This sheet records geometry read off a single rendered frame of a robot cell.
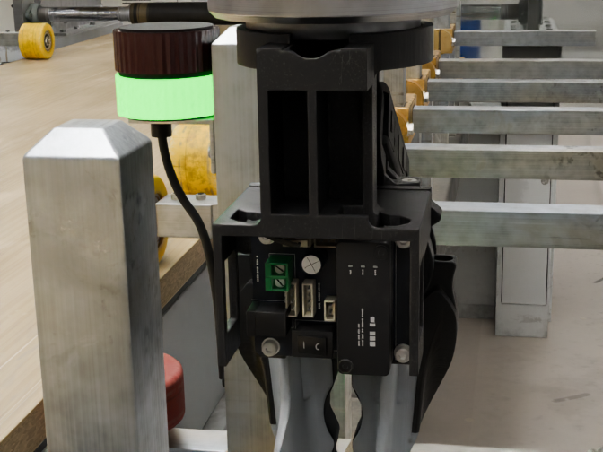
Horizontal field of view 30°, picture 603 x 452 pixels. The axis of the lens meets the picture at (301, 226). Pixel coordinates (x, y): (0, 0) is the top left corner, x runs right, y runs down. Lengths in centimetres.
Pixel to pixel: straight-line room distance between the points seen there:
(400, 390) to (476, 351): 280
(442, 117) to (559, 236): 52
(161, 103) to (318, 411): 23
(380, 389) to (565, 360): 277
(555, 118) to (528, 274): 192
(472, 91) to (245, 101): 106
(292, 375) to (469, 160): 74
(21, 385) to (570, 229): 44
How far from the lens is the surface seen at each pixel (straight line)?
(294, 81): 37
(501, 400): 295
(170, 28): 63
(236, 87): 62
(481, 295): 346
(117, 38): 64
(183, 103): 62
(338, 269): 38
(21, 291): 95
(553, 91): 166
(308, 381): 46
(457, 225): 92
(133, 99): 63
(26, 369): 79
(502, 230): 92
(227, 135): 63
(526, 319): 335
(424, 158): 117
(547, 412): 290
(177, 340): 122
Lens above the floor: 119
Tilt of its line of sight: 15 degrees down
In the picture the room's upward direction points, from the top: 1 degrees counter-clockwise
